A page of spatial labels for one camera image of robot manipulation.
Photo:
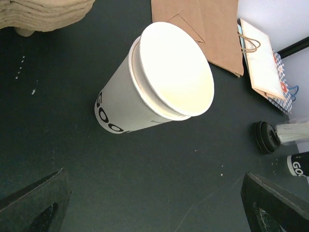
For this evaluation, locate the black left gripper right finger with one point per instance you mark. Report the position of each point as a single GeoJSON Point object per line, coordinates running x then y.
{"type": "Point", "coordinates": [271, 208]}

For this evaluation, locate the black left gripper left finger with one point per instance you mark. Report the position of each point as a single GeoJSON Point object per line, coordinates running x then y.
{"type": "Point", "coordinates": [39, 207]}

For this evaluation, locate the white paper cup black print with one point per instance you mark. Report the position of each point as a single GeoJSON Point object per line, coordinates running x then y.
{"type": "Point", "coordinates": [165, 77]}

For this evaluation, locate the brown kraft paper bag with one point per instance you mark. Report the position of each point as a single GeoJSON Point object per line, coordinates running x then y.
{"type": "Point", "coordinates": [211, 23]}

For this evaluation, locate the stack of white paper cups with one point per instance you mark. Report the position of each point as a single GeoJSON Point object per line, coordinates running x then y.
{"type": "Point", "coordinates": [298, 164]}

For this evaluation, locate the black lid stack right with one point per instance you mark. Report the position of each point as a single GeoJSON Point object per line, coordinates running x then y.
{"type": "Point", "coordinates": [266, 137]}

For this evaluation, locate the bundle of white straws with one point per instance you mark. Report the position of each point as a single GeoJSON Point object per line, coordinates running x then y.
{"type": "Point", "coordinates": [293, 131]}

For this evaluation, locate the blue checkered paper bag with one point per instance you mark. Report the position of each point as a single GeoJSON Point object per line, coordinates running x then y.
{"type": "Point", "coordinates": [284, 105]}

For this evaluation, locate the white paper bag brown trim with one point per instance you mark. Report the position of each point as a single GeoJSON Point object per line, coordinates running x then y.
{"type": "Point", "coordinates": [261, 63]}

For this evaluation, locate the stacked pulp cup carriers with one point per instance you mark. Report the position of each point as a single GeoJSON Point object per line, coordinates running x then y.
{"type": "Point", "coordinates": [29, 16]}

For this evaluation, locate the black frame post right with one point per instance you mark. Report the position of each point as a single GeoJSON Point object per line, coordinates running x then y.
{"type": "Point", "coordinates": [294, 48]}

